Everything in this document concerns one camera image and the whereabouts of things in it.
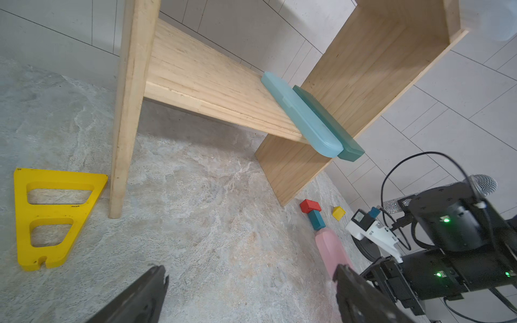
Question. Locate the red wooden block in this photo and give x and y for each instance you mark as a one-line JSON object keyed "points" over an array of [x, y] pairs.
{"points": [[308, 205]]}

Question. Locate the wooden two-tier shelf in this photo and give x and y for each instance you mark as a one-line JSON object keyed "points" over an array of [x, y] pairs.
{"points": [[382, 50]]}

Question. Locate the black microphone stand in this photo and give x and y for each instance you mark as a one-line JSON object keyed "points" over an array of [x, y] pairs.
{"points": [[368, 249]]}

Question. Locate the clear white pencil case right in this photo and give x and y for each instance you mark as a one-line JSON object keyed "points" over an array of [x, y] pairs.
{"points": [[495, 19]]}

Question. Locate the pink pencil case with label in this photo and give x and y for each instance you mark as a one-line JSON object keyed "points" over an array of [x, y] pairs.
{"points": [[331, 250]]}

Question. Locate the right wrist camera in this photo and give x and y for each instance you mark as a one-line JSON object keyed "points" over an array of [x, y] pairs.
{"points": [[365, 225]]}

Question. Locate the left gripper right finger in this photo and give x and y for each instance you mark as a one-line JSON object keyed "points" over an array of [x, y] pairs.
{"points": [[358, 301]]}

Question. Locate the teal wooden block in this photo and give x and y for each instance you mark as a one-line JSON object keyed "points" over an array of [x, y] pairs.
{"points": [[316, 220]]}

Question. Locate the yellow triangular plastic frame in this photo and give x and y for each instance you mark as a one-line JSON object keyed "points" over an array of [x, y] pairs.
{"points": [[29, 216]]}

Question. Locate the dark green pencil case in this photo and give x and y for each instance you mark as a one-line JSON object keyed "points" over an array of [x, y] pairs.
{"points": [[351, 149]]}

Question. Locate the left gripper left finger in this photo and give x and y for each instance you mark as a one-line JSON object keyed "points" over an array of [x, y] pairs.
{"points": [[142, 301]]}

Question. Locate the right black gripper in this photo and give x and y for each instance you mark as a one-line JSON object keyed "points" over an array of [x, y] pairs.
{"points": [[387, 277]]}

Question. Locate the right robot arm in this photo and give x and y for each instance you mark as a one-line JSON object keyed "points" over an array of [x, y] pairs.
{"points": [[473, 248]]}

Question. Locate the light blue pencil case bottom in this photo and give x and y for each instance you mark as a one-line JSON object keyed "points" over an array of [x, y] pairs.
{"points": [[308, 123]]}

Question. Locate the yellow wooden block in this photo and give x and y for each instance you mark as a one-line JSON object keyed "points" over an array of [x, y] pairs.
{"points": [[338, 213]]}

